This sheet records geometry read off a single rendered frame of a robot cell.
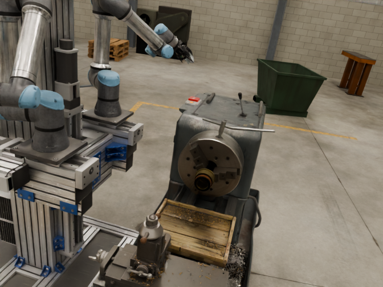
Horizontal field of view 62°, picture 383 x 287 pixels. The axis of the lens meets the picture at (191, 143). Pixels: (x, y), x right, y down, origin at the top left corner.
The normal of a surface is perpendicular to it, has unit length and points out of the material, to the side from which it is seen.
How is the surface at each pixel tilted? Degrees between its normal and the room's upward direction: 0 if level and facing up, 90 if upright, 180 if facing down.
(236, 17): 90
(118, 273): 0
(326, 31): 90
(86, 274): 0
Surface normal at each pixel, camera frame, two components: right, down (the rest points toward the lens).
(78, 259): 0.13, -0.90
